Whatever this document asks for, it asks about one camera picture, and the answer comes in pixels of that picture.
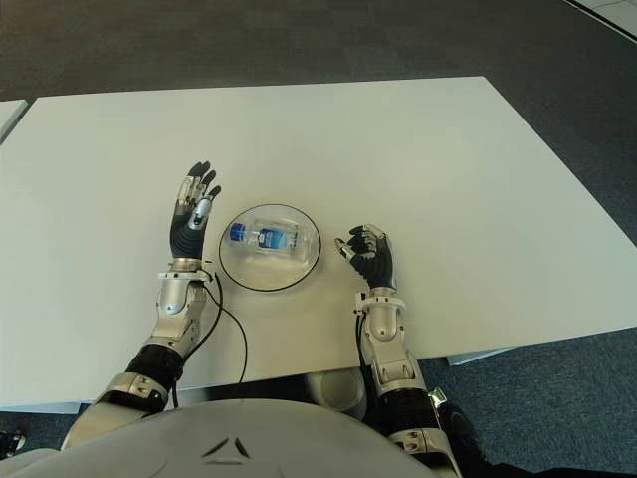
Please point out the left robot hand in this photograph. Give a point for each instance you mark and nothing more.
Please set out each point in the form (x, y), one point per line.
(188, 234)

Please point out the white plate black rim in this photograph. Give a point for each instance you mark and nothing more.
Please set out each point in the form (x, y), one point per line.
(259, 276)

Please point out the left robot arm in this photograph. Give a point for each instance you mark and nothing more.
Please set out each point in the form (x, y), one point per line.
(174, 318)

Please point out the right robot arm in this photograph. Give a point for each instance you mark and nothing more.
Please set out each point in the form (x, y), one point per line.
(388, 343)

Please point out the silver robot torso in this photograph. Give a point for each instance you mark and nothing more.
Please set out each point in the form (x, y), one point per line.
(224, 443)

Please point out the clear water bottle blue cap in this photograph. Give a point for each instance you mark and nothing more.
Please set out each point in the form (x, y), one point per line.
(269, 239)

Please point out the black equipment silver knob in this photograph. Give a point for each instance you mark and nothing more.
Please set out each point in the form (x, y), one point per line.
(10, 443)

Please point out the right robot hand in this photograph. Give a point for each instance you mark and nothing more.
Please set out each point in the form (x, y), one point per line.
(375, 259)

